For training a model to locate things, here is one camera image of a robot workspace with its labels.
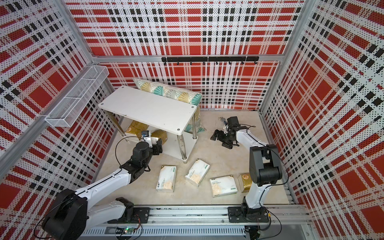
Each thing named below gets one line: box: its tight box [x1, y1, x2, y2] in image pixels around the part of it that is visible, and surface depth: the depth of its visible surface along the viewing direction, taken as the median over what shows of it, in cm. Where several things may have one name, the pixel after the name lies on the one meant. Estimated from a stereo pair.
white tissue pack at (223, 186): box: [209, 175, 239, 198], surface depth 80 cm
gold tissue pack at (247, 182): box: [240, 172, 252, 193], surface depth 80 cm
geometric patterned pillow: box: [133, 78, 206, 133], surface depth 83 cm
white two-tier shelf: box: [98, 86, 198, 164], surface depth 79 cm
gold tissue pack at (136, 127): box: [126, 120, 149, 140], surface depth 95 cm
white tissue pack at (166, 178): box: [156, 165, 177, 193], surface depth 82 cm
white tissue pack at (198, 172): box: [185, 158, 211, 187], surface depth 85 cm
